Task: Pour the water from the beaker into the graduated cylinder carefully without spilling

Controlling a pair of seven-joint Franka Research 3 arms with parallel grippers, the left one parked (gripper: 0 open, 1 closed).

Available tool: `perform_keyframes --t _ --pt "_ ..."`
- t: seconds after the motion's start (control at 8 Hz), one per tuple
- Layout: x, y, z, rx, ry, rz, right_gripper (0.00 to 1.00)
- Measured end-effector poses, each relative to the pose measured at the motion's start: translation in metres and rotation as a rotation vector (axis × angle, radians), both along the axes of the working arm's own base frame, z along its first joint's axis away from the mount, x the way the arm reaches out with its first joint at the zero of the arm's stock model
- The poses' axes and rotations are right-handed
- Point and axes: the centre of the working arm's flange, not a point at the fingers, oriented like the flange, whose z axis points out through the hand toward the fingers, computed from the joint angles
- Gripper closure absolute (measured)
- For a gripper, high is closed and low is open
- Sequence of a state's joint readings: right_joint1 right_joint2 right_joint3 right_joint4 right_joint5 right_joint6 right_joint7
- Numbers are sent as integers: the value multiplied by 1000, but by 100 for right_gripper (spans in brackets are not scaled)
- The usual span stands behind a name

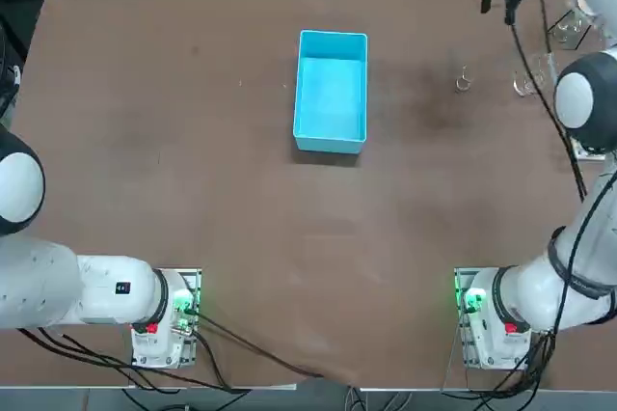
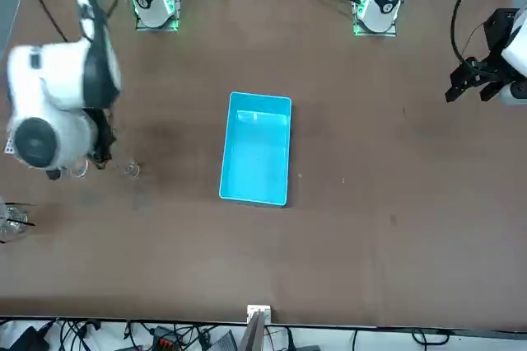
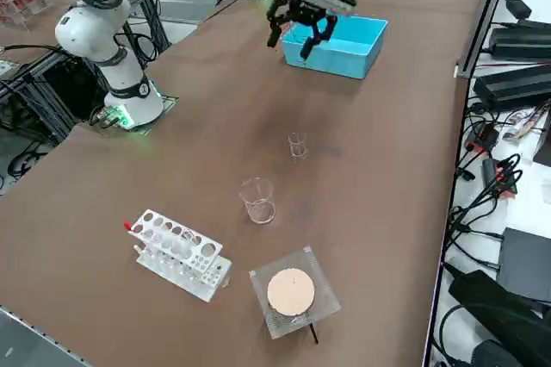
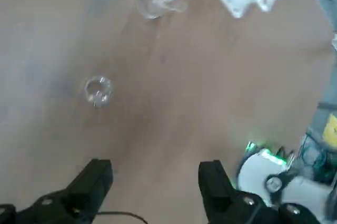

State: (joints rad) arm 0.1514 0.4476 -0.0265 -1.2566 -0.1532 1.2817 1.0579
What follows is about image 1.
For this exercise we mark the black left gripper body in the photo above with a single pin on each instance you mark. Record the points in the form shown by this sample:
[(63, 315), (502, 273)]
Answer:
[(9, 88)]

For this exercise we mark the small clear glass beaker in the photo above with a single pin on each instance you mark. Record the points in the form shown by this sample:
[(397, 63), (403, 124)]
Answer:
[(464, 80)]

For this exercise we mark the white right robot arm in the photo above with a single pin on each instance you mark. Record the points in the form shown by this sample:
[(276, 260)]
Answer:
[(578, 256)]

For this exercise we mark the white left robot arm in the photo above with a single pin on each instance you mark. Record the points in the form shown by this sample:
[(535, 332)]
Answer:
[(96, 290)]

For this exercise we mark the tall clear glass beaker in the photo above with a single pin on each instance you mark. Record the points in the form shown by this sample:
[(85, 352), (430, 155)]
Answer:
[(532, 75)]

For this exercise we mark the glass alcohol burner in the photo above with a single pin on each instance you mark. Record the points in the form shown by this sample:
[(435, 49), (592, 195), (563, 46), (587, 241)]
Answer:
[(566, 30)]

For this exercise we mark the blue plastic bin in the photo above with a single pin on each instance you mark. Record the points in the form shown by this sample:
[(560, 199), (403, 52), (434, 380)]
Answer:
[(330, 92)]

